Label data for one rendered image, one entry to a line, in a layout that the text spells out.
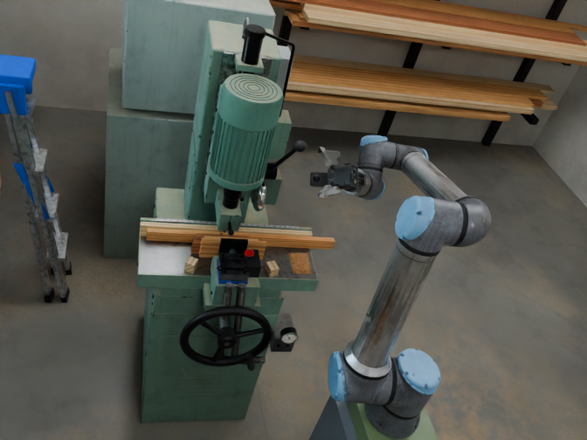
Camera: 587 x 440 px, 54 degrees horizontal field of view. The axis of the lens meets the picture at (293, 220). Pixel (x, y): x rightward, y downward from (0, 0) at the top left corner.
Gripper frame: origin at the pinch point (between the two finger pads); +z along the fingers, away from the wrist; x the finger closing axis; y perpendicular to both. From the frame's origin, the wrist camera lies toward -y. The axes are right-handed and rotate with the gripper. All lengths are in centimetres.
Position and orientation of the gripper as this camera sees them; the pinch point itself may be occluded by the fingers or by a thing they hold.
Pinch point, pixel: (315, 171)
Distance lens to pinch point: 173.8
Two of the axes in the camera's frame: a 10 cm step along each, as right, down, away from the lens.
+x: -0.2, 9.9, -1.1
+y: 8.4, -0.4, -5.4
